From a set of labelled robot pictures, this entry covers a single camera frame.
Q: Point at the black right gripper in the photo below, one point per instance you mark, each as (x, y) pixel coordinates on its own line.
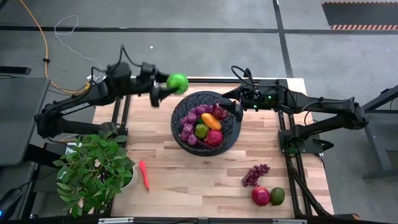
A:
(238, 115)

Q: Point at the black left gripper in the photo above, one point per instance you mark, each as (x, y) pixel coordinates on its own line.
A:
(155, 99)

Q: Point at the bright green apple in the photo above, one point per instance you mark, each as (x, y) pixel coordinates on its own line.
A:
(177, 82)

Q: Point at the yellow orange mango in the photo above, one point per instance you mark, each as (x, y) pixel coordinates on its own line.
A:
(211, 121)

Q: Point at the pinkish red apple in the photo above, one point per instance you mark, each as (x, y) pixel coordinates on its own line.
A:
(214, 138)

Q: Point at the yellow green pear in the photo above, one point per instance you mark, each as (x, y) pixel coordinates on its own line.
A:
(201, 131)

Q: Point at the purple grape bunch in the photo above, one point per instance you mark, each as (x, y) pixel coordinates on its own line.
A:
(188, 128)

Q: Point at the dark red grape bunch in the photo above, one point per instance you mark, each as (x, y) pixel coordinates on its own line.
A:
(253, 175)

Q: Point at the bright red pomegranate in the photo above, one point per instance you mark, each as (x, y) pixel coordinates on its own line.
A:
(260, 196)

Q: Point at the olive green round fruit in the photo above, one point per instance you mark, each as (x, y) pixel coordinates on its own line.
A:
(277, 196)

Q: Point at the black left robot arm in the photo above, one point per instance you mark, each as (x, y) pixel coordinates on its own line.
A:
(77, 102)

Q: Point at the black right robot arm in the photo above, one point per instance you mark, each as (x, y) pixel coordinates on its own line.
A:
(326, 105)

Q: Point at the red chili pepper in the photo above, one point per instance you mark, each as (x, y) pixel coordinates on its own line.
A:
(144, 174)

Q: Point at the white plant pot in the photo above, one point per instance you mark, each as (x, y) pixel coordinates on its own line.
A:
(133, 179)

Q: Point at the green leafy plant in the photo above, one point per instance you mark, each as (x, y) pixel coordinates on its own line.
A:
(93, 168)

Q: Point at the grey desk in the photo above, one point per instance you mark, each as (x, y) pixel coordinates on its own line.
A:
(21, 118)

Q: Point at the black flat bar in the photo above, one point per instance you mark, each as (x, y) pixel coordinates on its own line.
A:
(15, 70)

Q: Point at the black striped-edge floor mat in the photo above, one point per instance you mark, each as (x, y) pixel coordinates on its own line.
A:
(357, 14)

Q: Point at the black computer mouse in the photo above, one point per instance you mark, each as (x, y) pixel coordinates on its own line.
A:
(11, 202)

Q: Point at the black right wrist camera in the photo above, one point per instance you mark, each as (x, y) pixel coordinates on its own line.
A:
(252, 93)

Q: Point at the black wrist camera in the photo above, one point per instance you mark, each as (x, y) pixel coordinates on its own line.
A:
(146, 68)
(252, 93)

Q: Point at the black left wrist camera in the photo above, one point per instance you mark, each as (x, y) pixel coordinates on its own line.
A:
(146, 68)

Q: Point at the black aluminium rig frame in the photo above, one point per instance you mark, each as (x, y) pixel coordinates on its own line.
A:
(211, 80)

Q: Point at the black diagonal frame strut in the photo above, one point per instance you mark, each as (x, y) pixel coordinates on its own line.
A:
(31, 193)
(311, 196)

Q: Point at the black desk leg frame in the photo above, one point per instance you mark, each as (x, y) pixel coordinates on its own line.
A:
(367, 106)

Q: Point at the silver metal bracket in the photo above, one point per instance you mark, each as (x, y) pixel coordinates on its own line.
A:
(115, 221)
(289, 221)

